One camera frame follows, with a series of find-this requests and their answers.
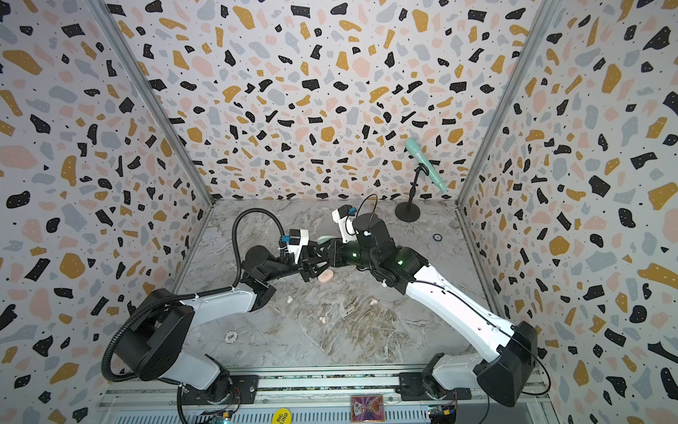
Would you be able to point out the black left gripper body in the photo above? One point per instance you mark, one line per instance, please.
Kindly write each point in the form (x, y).
(303, 267)

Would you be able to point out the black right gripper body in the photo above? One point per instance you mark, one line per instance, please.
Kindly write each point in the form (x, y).
(334, 252)

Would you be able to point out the pink earbud case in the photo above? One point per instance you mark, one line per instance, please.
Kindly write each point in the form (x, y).
(326, 276)

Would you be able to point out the mint green earbud case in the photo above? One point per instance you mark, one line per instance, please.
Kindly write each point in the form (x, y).
(324, 239)

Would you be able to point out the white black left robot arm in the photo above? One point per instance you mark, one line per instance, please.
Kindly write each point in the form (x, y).
(151, 343)

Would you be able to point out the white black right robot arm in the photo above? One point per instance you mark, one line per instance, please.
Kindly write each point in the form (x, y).
(506, 353)

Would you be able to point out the black microphone stand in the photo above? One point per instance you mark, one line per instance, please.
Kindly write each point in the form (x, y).
(408, 211)

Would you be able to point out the mint green toy microphone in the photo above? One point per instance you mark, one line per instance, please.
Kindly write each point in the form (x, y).
(416, 151)

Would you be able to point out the pink square sticker card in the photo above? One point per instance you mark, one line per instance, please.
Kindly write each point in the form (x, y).
(367, 409)

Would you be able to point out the yellow round sticker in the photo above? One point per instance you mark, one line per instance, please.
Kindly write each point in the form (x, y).
(282, 416)

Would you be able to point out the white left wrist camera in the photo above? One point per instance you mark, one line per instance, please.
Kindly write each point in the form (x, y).
(294, 242)

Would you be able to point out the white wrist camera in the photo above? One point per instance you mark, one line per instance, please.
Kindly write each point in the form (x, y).
(294, 242)
(344, 217)

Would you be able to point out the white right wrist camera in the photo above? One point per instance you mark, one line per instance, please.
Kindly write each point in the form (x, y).
(344, 217)

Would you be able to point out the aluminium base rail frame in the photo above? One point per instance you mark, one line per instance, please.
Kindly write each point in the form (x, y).
(314, 396)

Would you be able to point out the right aluminium corner post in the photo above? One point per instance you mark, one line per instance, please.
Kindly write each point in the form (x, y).
(543, 19)

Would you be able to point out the aluminium corner post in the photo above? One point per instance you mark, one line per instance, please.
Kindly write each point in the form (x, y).
(114, 36)
(543, 19)

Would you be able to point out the left aluminium corner post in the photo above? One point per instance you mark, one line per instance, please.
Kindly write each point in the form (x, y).
(114, 36)

